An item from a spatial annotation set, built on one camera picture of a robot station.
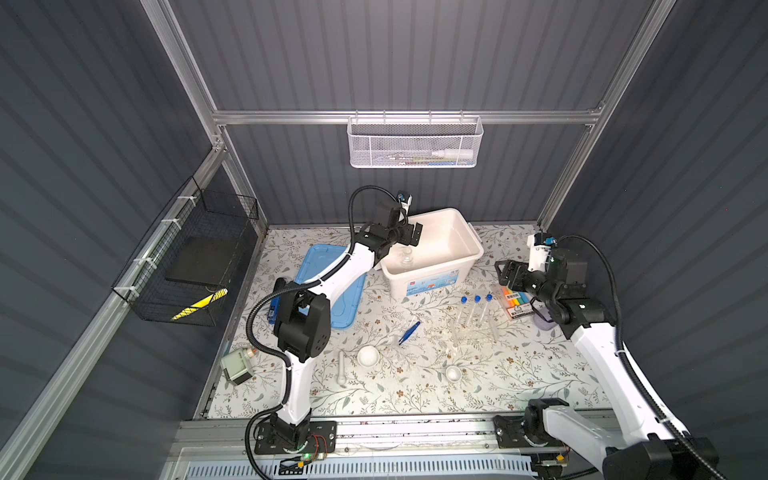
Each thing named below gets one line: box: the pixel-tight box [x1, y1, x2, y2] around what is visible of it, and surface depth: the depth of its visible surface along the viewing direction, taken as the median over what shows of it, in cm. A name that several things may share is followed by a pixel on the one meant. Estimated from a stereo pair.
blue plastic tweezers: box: [398, 321, 421, 346], surface depth 93 cm
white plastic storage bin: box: [380, 208, 485, 299], surface depth 101 cm
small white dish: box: [445, 366, 462, 383], surface depth 84 cm
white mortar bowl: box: [357, 345, 381, 368], surface depth 87 cm
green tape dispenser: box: [220, 349, 253, 385], surface depth 82 cm
